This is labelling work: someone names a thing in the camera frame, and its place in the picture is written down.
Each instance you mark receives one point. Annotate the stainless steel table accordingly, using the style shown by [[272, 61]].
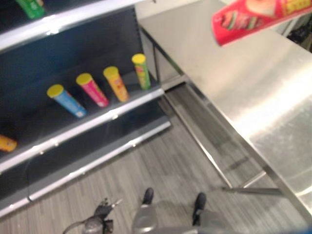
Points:
[[256, 97]]

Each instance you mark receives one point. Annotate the dark grey shelf unit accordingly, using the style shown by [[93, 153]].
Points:
[[73, 126]]

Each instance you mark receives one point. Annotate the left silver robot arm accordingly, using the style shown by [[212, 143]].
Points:
[[93, 226]]

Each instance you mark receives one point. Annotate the orange chip can yellow lid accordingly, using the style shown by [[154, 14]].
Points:
[[117, 85]]

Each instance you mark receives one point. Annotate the red chip can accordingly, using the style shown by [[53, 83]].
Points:
[[243, 19]]

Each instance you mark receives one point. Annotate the silver robot legs and feet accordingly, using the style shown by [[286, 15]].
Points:
[[170, 214]]

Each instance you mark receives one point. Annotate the blue chip can yellow lid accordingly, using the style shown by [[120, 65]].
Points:
[[68, 102]]

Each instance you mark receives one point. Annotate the orange snack pack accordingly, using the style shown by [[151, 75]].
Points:
[[7, 143]]

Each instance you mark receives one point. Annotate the pink chip can yellow lid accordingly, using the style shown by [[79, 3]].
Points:
[[93, 91]]

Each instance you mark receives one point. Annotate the green chip can yellow lid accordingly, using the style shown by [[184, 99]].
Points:
[[142, 73]]

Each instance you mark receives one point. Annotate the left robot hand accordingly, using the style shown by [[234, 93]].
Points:
[[104, 209]]

